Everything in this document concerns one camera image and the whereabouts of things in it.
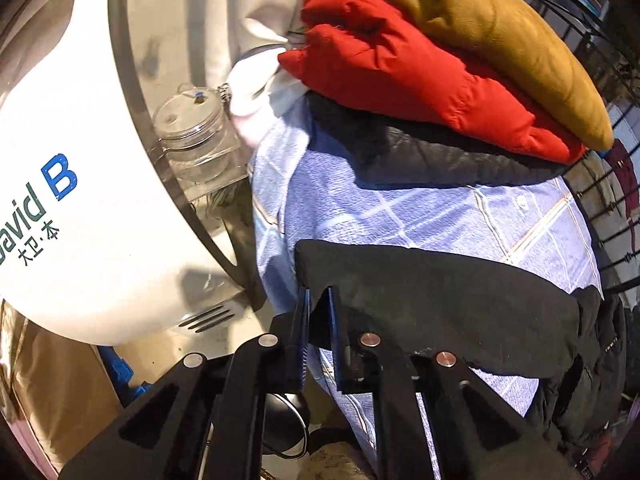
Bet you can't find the white cloth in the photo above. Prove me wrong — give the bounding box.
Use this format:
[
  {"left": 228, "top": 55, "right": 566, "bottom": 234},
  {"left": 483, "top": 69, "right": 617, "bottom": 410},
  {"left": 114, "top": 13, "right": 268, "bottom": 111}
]
[{"left": 227, "top": 0, "right": 396, "bottom": 131}]

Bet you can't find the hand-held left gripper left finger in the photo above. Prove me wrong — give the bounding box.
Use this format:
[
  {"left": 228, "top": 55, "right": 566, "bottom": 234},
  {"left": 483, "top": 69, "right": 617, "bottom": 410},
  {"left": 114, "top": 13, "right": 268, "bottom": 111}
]
[{"left": 57, "top": 287, "right": 311, "bottom": 480}]

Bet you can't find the dark grey folded jacket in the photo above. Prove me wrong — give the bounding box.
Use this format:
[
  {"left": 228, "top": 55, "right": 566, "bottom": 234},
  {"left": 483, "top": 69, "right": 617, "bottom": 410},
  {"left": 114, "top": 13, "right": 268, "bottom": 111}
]
[{"left": 305, "top": 92, "right": 576, "bottom": 191}]

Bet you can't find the dark red hanging garment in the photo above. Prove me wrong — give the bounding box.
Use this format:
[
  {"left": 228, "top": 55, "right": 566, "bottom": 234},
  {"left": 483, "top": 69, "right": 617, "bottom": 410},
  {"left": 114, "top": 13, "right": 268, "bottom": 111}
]
[{"left": 605, "top": 139, "right": 640, "bottom": 256}]

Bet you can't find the black padded coat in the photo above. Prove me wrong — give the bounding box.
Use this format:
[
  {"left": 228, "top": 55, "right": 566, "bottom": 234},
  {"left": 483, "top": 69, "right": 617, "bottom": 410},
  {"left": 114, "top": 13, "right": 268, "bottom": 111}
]
[{"left": 295, "top": 240, "right": 628, "bottom": 456}]

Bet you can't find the black metal pan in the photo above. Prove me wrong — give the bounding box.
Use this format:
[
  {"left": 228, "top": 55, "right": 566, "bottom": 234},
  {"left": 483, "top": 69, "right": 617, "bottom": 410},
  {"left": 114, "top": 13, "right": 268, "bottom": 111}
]
[{"left": 262, "top": 392, "right": 311, "bottom": 458}]

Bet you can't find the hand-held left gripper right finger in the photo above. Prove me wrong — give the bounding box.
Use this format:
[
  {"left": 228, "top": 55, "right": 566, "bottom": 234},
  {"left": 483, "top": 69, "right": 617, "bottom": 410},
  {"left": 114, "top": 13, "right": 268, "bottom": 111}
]
[{"left": 325, "top": 286, "right": 581, "bottom": 480}]

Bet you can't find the blue plastic object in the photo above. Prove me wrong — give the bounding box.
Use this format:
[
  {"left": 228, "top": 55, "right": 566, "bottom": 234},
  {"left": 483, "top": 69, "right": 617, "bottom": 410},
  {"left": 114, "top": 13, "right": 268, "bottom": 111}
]
[{"left": 97, "top": 345, "right": 151, "bottom": 406}]

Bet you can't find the clear glass jar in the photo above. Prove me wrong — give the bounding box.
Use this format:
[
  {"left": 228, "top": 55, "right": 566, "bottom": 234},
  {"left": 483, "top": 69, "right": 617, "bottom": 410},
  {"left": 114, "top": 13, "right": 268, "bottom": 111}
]
[{"left": 151, "top": 91, "right": 241, "bottom": 181}]

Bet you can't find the tan folded jacket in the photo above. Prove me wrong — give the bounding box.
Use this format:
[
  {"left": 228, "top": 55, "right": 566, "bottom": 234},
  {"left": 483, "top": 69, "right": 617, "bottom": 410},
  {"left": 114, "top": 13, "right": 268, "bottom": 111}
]
[{"left": 357, "top": 0, "right": 615, "bottom": 152}]

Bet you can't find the blue checked bedsheet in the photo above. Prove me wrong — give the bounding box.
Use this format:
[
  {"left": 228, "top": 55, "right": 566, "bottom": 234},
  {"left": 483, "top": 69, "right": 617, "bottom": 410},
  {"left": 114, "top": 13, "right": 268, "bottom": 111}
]
[{"left": 250, "top": 95, "right": 603, "bottom": 480}]

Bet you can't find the red folded jacket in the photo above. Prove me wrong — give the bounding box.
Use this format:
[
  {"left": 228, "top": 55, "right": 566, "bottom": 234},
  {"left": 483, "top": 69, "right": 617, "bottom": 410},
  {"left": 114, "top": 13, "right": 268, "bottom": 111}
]
[{"left": 277, "top": 0, "right": 588, "bottom": 165}]

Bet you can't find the brown cardboard box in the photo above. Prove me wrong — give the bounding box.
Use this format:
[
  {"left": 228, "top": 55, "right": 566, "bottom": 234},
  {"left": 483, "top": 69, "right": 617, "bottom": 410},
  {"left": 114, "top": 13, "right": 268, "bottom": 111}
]
[{"left": 0, "top": 300, "right": 126, "bottom": 461}]

